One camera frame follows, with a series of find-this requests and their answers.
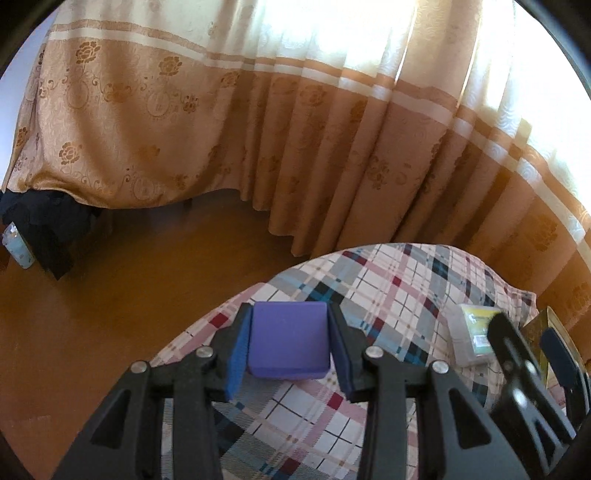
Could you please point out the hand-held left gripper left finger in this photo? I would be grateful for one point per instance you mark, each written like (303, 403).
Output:
(238, 348)

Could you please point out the dark cloth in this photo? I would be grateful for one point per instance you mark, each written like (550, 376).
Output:
(51, 230)

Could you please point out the beige and gold curtain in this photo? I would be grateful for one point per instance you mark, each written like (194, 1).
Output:
(323, 161)

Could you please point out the pale blue bottle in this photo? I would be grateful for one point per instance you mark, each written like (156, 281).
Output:
(16, 244)

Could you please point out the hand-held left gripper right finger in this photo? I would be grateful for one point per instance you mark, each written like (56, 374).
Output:
(340, 355)

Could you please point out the plaid tablecloth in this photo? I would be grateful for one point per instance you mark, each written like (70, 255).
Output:
(392, 286)

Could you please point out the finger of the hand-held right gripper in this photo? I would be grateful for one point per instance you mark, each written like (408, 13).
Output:
(561, 360)
(521, 392)

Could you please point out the yellow-green box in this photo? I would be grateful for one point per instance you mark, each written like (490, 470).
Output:
(538, 330)

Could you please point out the purple block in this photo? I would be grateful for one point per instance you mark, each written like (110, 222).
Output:
(288, 339)

